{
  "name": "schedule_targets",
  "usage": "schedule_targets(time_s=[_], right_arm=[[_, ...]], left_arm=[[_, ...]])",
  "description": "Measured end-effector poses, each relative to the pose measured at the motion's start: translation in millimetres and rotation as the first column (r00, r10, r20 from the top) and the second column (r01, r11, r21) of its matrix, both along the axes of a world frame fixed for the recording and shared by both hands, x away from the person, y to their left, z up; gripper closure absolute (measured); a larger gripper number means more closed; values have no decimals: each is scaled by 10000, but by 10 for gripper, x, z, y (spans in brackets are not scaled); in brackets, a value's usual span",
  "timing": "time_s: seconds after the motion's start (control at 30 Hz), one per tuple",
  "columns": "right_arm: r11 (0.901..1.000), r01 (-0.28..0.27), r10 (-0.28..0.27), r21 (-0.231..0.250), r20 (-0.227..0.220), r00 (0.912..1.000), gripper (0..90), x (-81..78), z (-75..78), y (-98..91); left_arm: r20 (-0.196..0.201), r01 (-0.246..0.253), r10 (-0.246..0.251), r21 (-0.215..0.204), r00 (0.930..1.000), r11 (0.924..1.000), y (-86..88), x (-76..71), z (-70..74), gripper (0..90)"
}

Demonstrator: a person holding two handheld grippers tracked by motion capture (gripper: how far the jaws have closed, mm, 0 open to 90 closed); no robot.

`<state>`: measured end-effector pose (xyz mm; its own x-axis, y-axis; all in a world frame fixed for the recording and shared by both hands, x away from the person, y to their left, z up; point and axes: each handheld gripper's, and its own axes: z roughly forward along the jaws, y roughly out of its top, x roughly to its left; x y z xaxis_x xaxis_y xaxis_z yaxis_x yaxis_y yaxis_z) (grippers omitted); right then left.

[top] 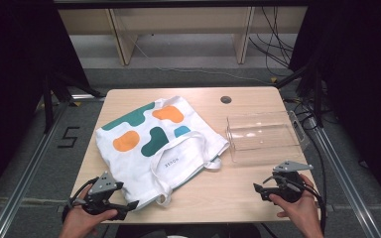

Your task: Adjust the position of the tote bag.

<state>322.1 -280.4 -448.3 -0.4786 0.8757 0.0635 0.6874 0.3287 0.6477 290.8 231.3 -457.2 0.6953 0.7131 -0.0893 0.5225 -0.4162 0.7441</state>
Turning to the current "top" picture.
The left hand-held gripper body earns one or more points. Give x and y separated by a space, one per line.
101 195

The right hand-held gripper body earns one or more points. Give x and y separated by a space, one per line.
287 185

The white tote bag colourful patches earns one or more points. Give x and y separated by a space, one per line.
185 145

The person's right hand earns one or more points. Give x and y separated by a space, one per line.
297 211

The person's left hand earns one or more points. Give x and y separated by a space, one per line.
79 221

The clear acrylic box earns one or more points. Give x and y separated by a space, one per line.
261 137

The black metal stand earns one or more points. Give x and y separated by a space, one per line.
51 99
311 86

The black curtain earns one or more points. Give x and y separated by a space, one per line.
16 82
360 72

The aluminium floor rail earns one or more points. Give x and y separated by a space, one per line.
344 178
26 172

